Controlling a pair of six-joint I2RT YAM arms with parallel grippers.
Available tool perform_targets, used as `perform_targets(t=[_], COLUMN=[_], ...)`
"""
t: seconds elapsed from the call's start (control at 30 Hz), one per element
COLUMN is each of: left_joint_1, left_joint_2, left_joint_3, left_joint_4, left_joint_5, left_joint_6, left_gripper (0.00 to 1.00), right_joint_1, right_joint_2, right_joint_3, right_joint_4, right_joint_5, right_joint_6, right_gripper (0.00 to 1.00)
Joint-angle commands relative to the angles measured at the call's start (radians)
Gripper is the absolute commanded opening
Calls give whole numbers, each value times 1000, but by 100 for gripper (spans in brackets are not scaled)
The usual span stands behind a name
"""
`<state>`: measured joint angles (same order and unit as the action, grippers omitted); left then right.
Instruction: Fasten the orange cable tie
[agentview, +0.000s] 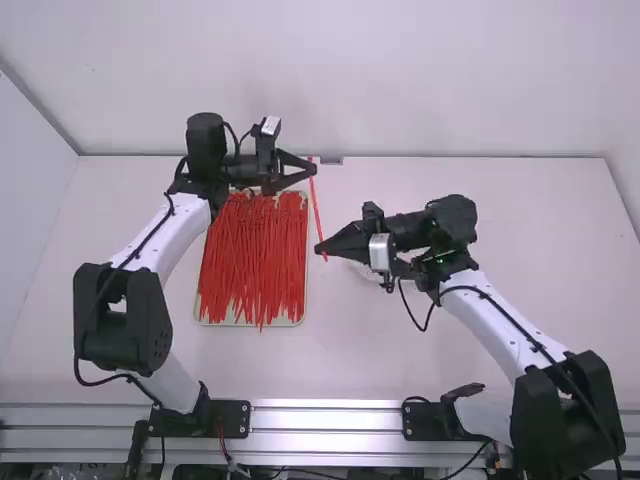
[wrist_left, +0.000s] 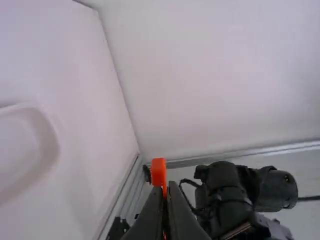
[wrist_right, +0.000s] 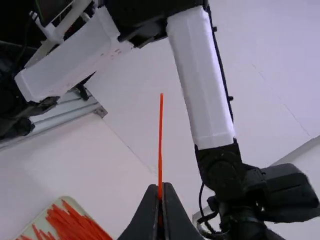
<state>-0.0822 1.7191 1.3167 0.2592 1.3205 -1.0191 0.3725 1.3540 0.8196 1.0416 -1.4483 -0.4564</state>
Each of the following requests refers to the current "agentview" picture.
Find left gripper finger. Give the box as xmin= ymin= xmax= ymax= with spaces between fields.
xmin=271 ymin=171 xmax=319 ymax=195
xmin=276 ymin=147 xmax=319 ymax=175

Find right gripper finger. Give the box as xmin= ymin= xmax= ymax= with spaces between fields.
xmin=314 ymin=218 xmax=375 ymax=254
xmin=314 ymin=244 xmax=371 ymax=265

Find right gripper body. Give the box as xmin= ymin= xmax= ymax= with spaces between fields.
xmin=362 ymin=200 xmax=435 ymax=294

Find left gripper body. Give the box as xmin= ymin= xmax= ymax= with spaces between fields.
xmin=222 ymin=148 xmax=284 ymax=196

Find orange cable tie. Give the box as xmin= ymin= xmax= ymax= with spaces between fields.
xmin=306 ymin=155 xmax=332 ymax=264

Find pale tray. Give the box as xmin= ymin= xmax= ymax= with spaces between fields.
xmin=192 ymin=188 xmax=312 ymax=329

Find silver rails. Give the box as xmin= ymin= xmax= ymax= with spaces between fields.
xmin=0 ymin=397 xmax=521 ymax=465

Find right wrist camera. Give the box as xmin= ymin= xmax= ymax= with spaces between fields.
xmin=368 ymin=233 xmax=397 ymax=274

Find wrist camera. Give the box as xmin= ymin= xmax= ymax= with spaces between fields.
xmin=257 ymin=115 xmax=283 ymax=139
xmin=368 ymin=233 xmax=397 ymax=274

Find black cable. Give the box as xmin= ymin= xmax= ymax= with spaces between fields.
xmin=73 ymin=349 xmax=151 ymax=390
xmin=219 ymin=119 xmax=261 ymax=156
xmin=392 ymin=274 xmax=442 ymax=334

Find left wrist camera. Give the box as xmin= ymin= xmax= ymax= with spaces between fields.
xmin=257 ymin=115 xmax=283 ymax=139

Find row of orange cable ties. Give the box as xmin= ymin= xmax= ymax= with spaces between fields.
xmin=198 ymin=191 xmax=309 ymax=334

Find red wire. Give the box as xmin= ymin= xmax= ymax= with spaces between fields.
xmin=215 ymin=419 xmax=239 ymax=474

